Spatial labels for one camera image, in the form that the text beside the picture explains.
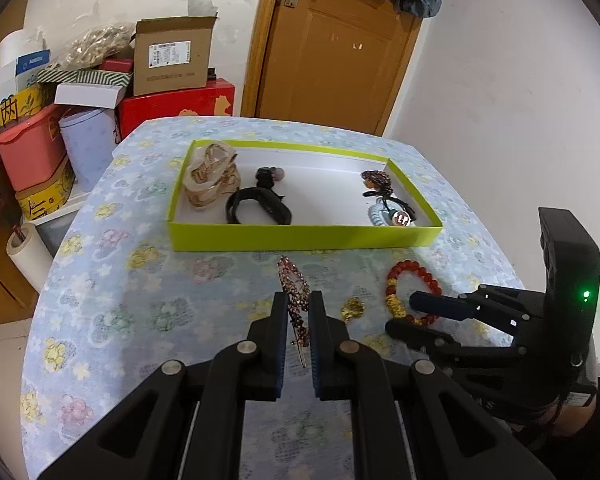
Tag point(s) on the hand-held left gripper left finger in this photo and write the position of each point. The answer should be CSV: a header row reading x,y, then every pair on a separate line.
x,y
280,340

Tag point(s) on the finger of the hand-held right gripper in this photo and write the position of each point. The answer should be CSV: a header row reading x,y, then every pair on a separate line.
x,y
410,332
435,305

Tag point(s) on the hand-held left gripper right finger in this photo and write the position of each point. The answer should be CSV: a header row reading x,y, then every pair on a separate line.
x,y
316,340

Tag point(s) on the gold ornament brooch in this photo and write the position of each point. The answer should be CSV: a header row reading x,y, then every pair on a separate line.
x,y
352,307

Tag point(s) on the rhinestone hair clip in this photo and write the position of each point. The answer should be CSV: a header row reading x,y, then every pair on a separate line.
x,y
292,280

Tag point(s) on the lime green shallow box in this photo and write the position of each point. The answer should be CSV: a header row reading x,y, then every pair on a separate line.
x,y
305,237

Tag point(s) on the black wristband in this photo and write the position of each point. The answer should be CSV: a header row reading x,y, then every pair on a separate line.
x,y
232,207

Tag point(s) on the floral blue tablecloth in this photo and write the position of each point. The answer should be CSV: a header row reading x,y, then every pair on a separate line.
x,y
130,310

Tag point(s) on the white storage cabinet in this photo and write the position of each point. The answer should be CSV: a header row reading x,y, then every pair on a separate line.
x,y
60,227

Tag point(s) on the red gift box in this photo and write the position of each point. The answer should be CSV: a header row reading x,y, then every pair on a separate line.
x,y
170,107

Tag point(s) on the wooden door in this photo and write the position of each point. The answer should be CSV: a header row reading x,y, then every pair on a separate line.
x,y
330,60

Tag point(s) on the lavender cylindrical bin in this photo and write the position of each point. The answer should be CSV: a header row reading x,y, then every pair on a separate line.
x,y
87,150

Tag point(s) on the round yellow box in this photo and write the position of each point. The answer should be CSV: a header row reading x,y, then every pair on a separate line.
x,y
45,197

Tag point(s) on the open cardboard box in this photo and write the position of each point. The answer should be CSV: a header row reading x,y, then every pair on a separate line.
x,y
172,60

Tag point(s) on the white flat box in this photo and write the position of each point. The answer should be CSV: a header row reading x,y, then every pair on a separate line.
x,y
87,94

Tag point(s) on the pink plastic basket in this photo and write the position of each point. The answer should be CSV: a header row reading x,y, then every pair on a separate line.
x,y
30,152

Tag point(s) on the dark red small box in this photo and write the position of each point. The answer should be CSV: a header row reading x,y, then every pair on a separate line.
x,y
116,65

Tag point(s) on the green striped flat box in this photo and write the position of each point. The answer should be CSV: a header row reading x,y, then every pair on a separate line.
x,y
85,76

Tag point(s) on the clear bag of nuts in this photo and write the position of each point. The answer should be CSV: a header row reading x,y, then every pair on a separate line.
x,y
92,45

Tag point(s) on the yellow printed box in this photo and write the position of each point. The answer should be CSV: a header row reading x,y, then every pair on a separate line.
x,y
17,107

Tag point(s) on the white and blue carton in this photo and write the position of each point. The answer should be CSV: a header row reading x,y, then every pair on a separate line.
x,y
27,67

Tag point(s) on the large white paper roll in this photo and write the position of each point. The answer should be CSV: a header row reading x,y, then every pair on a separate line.
x,y
17,45

